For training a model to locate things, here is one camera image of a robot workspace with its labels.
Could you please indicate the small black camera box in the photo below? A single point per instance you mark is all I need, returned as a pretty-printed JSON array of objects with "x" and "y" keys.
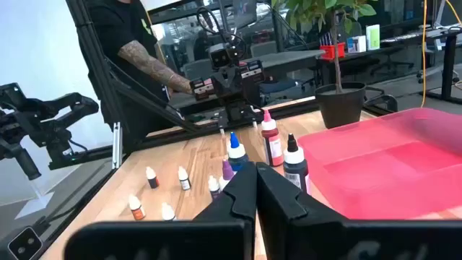
[{"x": 24, "y": 243}]

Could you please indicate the small dark dye bottle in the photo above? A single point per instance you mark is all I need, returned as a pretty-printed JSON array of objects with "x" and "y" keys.
[
  {"x": 167, "y": 211},
  {"x": 152, "y": 177}
]

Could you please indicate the small green dye bottle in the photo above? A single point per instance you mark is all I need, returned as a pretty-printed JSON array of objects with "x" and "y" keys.
[{"x": 184, "y": 178}]

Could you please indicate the small orange dye bottle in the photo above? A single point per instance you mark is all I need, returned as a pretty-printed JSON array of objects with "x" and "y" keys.
[{"x": 136, "y": 207}]

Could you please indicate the white cardboard box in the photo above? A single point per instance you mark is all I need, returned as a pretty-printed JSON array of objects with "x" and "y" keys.
[{"x": 357, "y": 45}]

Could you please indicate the large blue-capped dye bottle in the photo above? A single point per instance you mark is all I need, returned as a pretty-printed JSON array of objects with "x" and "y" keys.
[{"x": 236, "y": 153}]

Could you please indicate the person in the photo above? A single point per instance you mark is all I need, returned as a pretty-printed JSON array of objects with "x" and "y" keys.
[{"x": 115, "y": 32}]

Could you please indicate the silver aluminium bracket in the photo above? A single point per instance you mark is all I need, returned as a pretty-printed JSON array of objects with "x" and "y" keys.
[{"x": 116, "y": 144}]

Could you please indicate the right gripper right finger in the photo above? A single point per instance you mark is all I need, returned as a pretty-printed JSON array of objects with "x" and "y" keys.
[{"x": 325, "y": 242}]

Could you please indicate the pink plastic tray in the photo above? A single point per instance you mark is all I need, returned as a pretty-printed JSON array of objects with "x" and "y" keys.
[{"x": 379, "y": 169}]

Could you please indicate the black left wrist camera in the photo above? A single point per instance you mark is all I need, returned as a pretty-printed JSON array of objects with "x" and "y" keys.
[{"x": 221, "y": 55}]

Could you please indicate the large black-capped dye bottle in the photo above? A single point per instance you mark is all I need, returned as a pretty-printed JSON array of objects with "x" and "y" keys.
[{"x": 295, "y": 166}]

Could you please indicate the black standing desk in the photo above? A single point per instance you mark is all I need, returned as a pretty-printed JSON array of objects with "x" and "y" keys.
[{"x": 449, "y": 68}]

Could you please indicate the red pen holder box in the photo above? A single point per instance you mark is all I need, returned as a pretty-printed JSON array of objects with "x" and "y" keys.
[{"x": 332, "y": 51}]

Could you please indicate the large violet dye bottle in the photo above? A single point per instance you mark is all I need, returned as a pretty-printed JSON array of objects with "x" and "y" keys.
[{"x": 227, "y": 172}]

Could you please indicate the leafy tree in black pot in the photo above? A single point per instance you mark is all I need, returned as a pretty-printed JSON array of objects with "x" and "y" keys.
[{"x": 341, "y": 108}]

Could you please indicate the white green box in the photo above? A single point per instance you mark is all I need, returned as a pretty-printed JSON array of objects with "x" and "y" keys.
[{"x": 372, "y": 38}]

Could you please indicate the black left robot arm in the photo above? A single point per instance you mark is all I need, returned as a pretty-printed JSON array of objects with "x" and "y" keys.
[{"x": 236, "y": 113}]

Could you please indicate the person's hand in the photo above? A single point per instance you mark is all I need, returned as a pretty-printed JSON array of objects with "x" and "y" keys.
[{"x": 180, "y": 86}]

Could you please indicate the large pink-capped dye bottle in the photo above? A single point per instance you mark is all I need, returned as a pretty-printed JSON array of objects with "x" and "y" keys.
[{"x": 272, "y": 144}]

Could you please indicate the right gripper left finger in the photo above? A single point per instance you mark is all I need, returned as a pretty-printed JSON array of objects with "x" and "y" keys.
[{"x": 216, "y": 238}]

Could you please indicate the person's forearm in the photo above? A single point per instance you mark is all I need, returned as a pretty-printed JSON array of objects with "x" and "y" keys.
[{"x": 148, "y": 65}]

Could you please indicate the small purple dye bottle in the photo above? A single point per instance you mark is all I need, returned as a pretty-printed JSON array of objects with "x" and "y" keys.
[{"x": 213, "y": 186}]

